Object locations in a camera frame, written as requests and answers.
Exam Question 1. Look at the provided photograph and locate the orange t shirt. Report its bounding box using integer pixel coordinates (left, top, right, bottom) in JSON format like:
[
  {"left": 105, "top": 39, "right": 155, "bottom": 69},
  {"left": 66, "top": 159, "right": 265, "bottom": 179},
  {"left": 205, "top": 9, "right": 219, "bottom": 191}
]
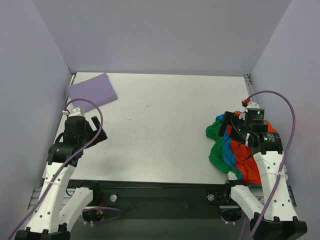
[{"left": 227, "top": 111, "right": 261, "bottom": 185}]

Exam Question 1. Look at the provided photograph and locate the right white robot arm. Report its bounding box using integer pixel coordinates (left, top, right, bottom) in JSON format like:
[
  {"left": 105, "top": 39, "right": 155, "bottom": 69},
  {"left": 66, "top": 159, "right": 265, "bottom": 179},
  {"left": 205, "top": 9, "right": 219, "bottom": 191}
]
[{"left": 218, "top": 99, "right": 308, "bottom": 240}]

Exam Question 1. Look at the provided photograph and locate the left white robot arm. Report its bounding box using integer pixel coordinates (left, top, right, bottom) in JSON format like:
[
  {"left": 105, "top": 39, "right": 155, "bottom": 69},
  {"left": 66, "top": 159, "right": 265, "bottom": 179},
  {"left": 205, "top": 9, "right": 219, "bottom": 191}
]
[{"left": 14, "top": 107, "right": 108, "bottom": 240}]

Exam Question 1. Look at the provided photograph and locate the folded purple t shirt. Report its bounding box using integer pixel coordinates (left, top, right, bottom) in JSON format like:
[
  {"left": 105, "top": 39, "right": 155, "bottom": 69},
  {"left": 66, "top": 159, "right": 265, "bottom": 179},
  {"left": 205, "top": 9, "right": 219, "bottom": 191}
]
[{"left": 66, "top": 73, "right": 118, "bottom": 107}]

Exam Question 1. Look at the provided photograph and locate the green t shirt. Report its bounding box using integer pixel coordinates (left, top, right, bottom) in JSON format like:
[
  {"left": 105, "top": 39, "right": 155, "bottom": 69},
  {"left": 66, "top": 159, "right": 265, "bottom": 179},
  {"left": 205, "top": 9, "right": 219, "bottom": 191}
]
[{"left": 205, "top": 114, "right": 233, "bottom": 174}]

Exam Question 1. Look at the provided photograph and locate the white t shirt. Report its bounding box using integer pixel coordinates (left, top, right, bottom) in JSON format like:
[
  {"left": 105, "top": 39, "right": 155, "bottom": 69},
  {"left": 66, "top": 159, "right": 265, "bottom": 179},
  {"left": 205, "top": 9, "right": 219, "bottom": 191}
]
[{"left": 227, "top": 171, "right": 238, "bottom": 181}]

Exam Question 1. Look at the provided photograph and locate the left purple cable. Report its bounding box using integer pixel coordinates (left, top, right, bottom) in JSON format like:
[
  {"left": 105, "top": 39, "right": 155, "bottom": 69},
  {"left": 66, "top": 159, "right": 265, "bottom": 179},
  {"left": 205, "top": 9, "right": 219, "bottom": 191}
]
[{"left": 6, "top": 98, "right": 104, "bottom": 240}]

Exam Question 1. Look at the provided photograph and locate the purple cable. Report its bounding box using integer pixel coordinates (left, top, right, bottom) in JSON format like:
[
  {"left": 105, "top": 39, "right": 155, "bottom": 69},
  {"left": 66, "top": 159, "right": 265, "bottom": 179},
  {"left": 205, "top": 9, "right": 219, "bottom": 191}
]
[
  {"left": 6, "top": 98, "right": 104, "bottom": 240},
  {"left": 238, "top": 90, "right": 297, "bottom": 240}
]

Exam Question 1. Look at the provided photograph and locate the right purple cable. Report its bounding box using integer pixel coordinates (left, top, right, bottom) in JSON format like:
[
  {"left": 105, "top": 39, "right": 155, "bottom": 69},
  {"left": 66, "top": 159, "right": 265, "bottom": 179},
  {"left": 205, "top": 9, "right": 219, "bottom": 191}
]
[{"left": 238, "top": 90, "right": 297, "bottom": 240}]

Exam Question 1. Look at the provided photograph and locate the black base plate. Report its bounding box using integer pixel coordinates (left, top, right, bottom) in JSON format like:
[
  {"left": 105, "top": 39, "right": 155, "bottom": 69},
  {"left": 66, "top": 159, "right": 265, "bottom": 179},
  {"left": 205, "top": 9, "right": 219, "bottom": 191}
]
[{"left": 67, "top": 180, "right": 243, "bottom": 222}]

